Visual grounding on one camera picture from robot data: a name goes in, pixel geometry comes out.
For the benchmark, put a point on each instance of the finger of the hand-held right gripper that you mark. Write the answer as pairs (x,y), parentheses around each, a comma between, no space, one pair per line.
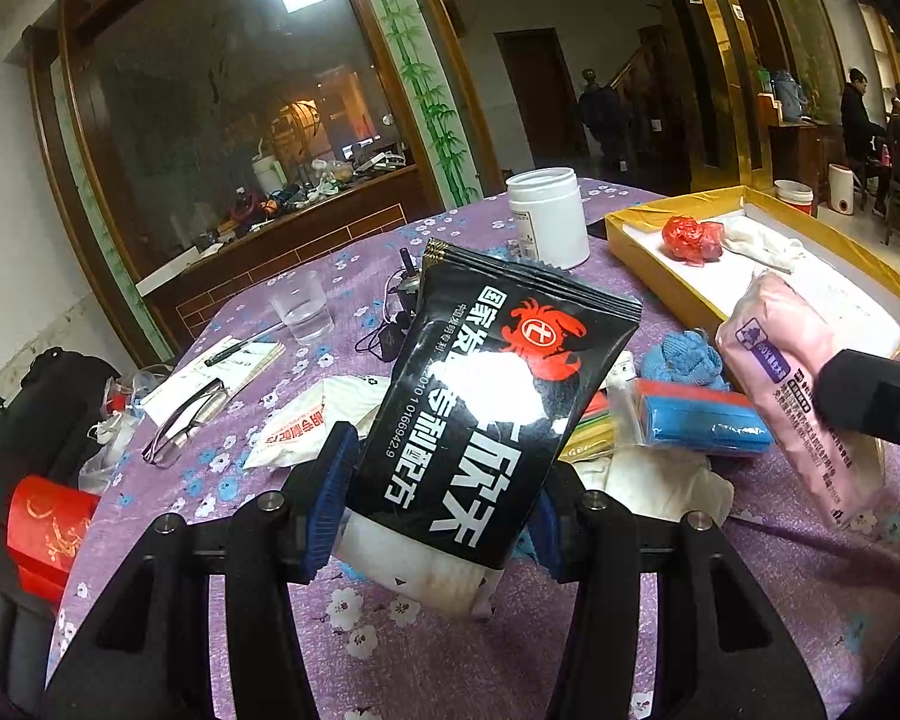
(870,397)

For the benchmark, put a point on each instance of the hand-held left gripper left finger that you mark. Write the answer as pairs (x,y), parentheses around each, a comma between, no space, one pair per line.
(334,495)

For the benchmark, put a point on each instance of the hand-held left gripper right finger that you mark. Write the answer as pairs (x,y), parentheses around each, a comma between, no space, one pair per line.
(544,540)

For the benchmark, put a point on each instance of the white packet with red print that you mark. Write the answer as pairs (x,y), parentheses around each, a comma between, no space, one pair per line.
(307,420)

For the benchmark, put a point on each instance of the pink tissue packet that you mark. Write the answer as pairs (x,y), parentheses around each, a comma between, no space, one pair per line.
(780,360)

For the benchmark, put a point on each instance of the yellow cardboard box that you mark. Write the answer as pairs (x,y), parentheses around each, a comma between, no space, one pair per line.
(832,292)

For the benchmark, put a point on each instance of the rainbow striped cloth pack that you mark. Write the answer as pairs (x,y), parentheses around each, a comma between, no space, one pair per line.
(592,427)

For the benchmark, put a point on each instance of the black snack packet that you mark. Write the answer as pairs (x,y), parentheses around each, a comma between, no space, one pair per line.
(495,390)

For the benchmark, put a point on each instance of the blue and red sponge pack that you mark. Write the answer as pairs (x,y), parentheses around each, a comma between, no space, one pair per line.
(690,427)

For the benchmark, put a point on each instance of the blue knit cloth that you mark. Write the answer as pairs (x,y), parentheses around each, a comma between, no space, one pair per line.
(679,360)

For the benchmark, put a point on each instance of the white notebook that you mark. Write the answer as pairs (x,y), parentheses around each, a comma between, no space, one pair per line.
(225,382)

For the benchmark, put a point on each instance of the black eyeglasses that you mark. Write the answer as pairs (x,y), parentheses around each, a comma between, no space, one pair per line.
(202,399)

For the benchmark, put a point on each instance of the black pen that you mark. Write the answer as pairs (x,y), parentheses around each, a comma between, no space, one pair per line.
(225,354)

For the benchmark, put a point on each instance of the clear glass cup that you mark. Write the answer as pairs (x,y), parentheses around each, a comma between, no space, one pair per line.
(300,311)

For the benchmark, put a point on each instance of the white humidifier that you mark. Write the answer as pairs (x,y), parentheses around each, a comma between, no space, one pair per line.
(841,187)

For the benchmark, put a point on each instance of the white plastic bucket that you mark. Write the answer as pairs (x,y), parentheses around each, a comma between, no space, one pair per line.
(793,199)

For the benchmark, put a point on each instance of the crumpled clear plastic bag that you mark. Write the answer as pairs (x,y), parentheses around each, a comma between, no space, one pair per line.
(112,457)

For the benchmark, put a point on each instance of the red plastic bag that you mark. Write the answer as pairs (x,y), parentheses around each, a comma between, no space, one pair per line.
(686,240)

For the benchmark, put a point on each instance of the wooden cabinet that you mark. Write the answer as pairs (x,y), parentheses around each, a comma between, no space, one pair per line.
(802,157)

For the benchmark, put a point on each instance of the red gift box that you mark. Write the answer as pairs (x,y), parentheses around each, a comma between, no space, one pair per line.
(45,532)

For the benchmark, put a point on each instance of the black bag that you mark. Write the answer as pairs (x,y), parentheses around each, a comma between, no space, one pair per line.
(37,405)

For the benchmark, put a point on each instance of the blue thermos jug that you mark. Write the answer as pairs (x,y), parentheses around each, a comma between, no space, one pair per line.
(789,97)

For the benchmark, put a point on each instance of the black phone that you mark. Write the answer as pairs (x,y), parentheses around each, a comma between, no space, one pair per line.
(596,231)

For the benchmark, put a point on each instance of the white plastic jar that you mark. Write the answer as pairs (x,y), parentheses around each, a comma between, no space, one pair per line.
(547,217)

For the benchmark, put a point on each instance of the white cup with straw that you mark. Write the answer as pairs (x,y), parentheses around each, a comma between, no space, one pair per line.
(268,172)

